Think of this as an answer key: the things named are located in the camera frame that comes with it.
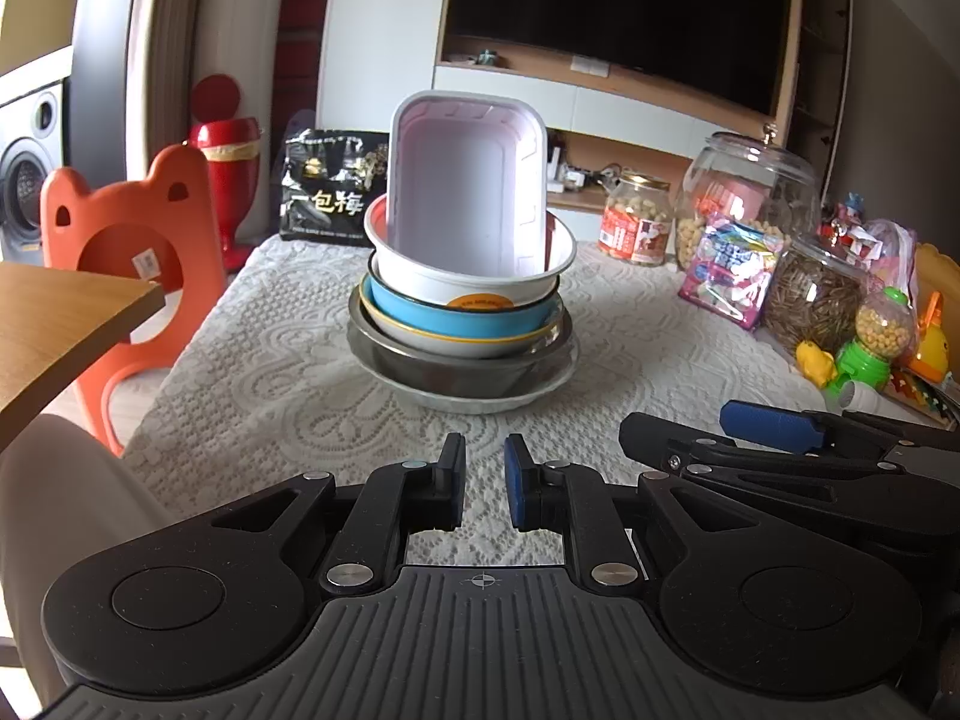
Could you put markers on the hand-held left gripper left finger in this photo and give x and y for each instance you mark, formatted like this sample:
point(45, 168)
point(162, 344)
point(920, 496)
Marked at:
point(450, 484)

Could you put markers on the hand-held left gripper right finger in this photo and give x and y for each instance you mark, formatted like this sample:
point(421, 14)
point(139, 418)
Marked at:
point(517, 484)

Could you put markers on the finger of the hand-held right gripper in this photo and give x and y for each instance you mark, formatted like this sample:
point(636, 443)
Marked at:
point(772, 426)
point(660, 442)

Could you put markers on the grey plate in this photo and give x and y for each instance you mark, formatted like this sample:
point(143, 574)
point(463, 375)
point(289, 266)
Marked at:
point(480, 405)

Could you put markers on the black bowl white inside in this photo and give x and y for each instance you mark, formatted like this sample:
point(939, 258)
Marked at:
point(450, 379)

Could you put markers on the blue bowl with yellow rim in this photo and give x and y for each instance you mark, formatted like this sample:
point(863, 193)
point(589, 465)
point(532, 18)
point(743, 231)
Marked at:
point(450, 326)

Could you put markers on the white round paper bowl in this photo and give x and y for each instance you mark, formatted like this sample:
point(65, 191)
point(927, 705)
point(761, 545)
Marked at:
point(420, 281)

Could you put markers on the white rectangular plastic container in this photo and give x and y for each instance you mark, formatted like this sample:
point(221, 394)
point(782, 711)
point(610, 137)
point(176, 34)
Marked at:
point(465, 187)

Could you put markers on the small yellow toy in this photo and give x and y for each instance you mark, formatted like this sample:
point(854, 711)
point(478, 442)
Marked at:
point(816, 364)

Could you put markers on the white plastic tube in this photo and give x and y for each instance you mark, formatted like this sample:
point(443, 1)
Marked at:
point(862, 396)

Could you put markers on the green gumball dispenser toy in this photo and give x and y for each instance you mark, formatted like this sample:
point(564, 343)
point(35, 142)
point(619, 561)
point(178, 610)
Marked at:
point(874, 345)

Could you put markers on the clear jar of sunflower seeds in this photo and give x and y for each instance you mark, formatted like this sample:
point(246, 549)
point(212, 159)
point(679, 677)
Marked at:
point(817, 300)

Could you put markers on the colourful xylophone toy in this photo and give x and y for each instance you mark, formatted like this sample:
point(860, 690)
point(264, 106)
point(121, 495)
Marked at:
point(926, 397)

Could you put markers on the pink marshmallow packet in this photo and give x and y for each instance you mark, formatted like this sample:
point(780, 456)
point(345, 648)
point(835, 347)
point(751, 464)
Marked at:
point(731, 274)

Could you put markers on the yellow duck toy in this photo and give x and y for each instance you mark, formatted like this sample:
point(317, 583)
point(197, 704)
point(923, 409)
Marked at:
point(937, 337)

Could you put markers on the white lace tablecloth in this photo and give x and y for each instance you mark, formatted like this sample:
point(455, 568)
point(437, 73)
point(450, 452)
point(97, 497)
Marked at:
point(285, 360)

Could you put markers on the peanut jar with red label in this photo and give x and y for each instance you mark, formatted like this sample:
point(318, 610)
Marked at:
point(634, 229)

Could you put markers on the pink plastic bag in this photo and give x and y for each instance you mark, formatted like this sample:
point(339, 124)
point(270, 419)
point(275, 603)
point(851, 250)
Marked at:
point(896, 247)

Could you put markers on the red and blue figurine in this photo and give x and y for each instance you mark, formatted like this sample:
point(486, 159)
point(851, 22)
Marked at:
point(851, 221)

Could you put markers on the large clear glass jar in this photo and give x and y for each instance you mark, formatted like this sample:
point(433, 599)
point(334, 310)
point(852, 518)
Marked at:
point(780, 187)

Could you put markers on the black snack bag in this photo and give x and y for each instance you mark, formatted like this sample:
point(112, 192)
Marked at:
point(330, 195)

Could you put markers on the person's leg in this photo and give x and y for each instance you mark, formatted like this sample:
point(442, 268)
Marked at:
point(67, 510)

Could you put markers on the red bin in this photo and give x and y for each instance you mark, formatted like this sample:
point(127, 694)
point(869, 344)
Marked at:
point(225, 165)

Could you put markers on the wooden table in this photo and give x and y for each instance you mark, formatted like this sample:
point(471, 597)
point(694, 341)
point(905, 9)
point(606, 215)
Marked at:
point(52, 330)

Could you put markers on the orange bear-shaped chair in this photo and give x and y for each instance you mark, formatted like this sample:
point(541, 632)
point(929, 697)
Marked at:
point(120, 210)

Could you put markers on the black television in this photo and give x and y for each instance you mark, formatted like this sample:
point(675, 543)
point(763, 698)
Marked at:
point(615, 0)

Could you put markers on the washing machine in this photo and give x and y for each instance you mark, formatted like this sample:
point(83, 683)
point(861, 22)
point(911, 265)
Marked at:
point(30, 172)

